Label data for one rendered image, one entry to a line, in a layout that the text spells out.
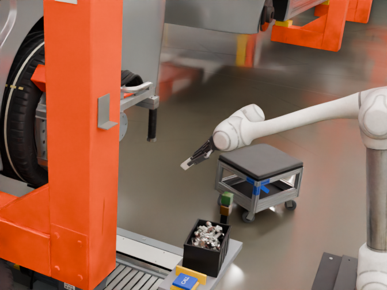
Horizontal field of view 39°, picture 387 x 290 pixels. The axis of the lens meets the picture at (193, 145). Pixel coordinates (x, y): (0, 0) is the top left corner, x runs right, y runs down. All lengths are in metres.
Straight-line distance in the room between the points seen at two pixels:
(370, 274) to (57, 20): 1.31
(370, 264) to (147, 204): 1.74
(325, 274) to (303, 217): 1.04
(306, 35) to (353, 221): 2.56
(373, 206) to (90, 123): 0.99
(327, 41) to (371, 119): 3.83
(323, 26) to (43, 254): 4.22
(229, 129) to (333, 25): 3.67
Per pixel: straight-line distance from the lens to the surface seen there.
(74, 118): 1.62
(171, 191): 3.58
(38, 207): 1.86
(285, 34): 5.69
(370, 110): 1.81
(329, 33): 5.59
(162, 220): 3.27
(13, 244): 2.00
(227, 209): 2.22
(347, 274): 2.41
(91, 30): 1.51
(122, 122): 2.29
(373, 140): 1.87
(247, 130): 2.02
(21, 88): 2.15
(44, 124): 2.17
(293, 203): 3.51
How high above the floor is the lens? 1.70
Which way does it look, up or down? 23 degrees down
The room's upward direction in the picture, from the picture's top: 5 degrees clockwise
